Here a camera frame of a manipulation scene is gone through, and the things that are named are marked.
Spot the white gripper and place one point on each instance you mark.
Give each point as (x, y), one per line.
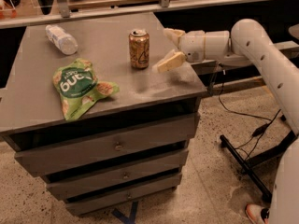
(192, 46)

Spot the orange soda can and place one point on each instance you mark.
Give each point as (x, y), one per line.
(139, 48)

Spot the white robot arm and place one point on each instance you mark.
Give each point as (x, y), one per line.
(248, 43)

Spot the grey drawer cabinet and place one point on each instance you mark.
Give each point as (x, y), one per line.
(31, 113)

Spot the green snack chip bag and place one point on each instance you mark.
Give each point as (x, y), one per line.
(80, 89)

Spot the clear plastic water bottle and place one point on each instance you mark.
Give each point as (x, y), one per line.
(62, 40)

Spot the black metal stand base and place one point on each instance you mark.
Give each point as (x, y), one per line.
(248, 163)

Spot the bottom grey drawer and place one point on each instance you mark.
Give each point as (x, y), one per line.
(123, 195)

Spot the grey drawer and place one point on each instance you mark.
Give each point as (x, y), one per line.
(74, 187)
(56, 158)
(123, 195)

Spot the top grey drawer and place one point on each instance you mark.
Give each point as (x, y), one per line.
(56, 158)

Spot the middle grey drawer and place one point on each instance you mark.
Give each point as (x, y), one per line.
(74, 187)

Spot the orange white sneaker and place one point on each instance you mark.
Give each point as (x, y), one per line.
(257, 214)

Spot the metal railing frame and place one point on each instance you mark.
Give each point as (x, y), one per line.
(29, 12)

